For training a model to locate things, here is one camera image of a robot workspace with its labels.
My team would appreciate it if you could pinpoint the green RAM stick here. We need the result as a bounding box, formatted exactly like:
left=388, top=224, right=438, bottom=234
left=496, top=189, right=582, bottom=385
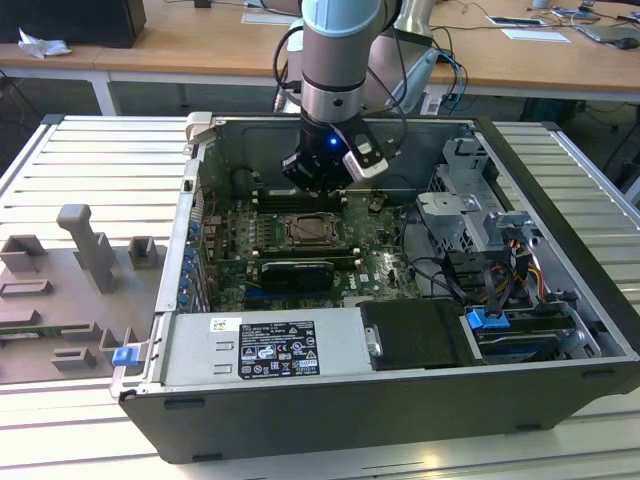
left=0, top=323, right=69, bottom=335

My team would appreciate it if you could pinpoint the black round cylinder part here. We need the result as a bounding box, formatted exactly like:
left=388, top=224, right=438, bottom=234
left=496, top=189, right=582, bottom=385
left=232, top=167, right=257, bottom=194

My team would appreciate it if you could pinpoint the grey case latch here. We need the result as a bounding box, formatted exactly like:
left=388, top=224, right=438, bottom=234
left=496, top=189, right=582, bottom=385
left=184, top=112, right=216, bottom=146

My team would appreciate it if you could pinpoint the crumpled white paper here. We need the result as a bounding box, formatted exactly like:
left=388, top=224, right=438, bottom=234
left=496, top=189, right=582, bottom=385
left=17, top=27, right=71, bottom=59

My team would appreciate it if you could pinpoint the CPU socket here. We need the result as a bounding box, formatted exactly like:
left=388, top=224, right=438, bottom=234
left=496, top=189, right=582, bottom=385
left=281, top=213, right=347, bottom=250

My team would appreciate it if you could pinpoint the black flat data cable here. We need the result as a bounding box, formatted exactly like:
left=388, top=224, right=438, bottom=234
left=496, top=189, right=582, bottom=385
left=444, top=249, right=503, bottom=321

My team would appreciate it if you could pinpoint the silver power supply unit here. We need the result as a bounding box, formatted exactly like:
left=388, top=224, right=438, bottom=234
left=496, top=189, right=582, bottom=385
left=162, top=307, right=374, bottom=386

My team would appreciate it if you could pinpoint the hard disk in blue carrier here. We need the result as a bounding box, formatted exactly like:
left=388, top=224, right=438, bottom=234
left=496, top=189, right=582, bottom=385
left=463, top=307, right=564, bottom=365

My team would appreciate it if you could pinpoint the black graphics card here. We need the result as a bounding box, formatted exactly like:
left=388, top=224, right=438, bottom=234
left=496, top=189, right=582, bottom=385
left=259, top=258, right=335, bottom=294

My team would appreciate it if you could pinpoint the pale blue teach pendant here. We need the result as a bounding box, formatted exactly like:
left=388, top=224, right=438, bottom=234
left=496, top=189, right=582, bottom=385
left=389, top=49, right=440, bottom=114

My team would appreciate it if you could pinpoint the metal socket cover frame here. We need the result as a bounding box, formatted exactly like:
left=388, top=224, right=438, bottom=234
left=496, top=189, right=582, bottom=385
left=285, top=214, right=345, bottom=247

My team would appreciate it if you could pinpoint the black plastic shroud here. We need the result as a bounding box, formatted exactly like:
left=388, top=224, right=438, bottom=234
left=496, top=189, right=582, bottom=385
left=359, top=298, right=484, bottom=372

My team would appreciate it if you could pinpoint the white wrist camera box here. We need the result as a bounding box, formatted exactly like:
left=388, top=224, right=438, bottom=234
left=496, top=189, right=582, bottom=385
left=342, top=134, right=391, bottom=182

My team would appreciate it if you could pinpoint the blue cable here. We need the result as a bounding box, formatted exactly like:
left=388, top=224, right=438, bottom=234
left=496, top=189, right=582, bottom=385
left=446, top=49, right=470, bottom=112

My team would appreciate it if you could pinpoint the black open PC case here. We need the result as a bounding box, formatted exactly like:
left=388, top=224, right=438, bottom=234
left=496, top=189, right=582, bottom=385
left=110, top=112, right=640, bottom=464

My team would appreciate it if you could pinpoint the coloured power wire bundle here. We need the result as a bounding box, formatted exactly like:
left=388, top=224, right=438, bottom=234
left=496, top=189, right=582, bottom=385
left=504, top=238, right=549, bottom=301

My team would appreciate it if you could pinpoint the green motherboard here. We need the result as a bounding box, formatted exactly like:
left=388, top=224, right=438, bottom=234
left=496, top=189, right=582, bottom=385
left=199, top=192, right=436, bottom=311

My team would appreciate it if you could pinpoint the grey desk cable hatch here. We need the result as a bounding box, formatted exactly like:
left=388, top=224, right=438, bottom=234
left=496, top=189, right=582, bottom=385
left=242, top=10, right=304, bottom=25

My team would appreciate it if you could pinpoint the grey parts rack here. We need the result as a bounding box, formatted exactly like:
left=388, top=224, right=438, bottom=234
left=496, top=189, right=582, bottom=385
left=0, top=203, right=169, bottom=386

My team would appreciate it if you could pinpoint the silver metal handle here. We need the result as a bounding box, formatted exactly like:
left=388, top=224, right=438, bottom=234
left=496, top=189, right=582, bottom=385
left=364, top=324, right=384, bottom=357

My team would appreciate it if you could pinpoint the black RAM slot bank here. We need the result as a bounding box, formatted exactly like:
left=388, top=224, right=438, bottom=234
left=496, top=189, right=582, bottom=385
left=219, top=245, right=362, bottom=267
left=255, top=188, right=349, bottom=215

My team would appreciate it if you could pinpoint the black box on desk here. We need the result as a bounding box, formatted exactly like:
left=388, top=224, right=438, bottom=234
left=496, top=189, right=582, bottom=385
left=0, top=0, right=147, bottom=49

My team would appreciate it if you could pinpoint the grey laptop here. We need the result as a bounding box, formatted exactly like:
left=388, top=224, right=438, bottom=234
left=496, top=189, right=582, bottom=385
left=577, top=22, right=640, bottom=47

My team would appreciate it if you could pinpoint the silver drive cage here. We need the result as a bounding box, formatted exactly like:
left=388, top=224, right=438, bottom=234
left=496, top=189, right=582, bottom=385
left=414, top=134, right=546, bottom=256

